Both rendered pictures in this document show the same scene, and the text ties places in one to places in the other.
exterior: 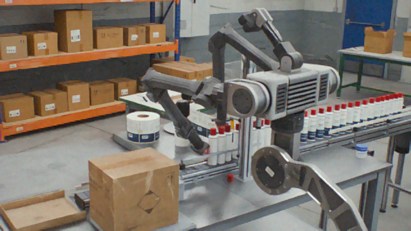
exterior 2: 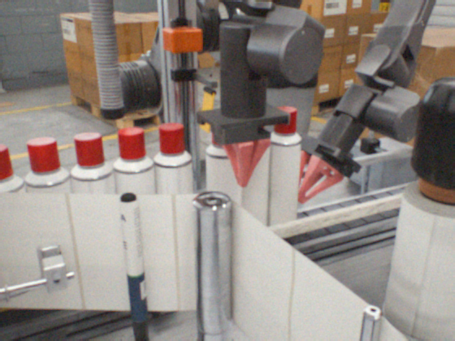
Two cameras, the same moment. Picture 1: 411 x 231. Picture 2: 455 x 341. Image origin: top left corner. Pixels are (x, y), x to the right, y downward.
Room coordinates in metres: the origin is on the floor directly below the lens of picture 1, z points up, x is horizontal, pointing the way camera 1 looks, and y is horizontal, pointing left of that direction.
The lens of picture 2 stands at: (3.21, -0.01, 1.27)
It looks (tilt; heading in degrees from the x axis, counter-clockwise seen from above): 24 degrees down; 190
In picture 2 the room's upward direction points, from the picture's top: straight up
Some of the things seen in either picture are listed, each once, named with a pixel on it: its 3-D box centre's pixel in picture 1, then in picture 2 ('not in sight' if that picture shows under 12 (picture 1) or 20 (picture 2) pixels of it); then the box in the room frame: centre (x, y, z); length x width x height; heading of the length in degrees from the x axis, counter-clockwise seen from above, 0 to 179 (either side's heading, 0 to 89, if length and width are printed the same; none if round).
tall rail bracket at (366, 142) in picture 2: (178, 172); (375, 169); (2.33, 0.12, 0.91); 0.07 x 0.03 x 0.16; 36
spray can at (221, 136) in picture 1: (220, 145); (251, 178); (2.57, -0.09, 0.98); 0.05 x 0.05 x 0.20
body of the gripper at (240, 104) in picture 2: (221, 115); (243, 97); (2.65, -0.09, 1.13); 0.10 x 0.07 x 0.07; 127
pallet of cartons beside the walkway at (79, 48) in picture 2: not in sight; (129, 65); (-1.09, -1.76, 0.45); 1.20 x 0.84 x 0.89; 48
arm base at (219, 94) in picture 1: (225, 94); not in sight; (1.80, -0.07, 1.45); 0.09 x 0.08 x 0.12; 137
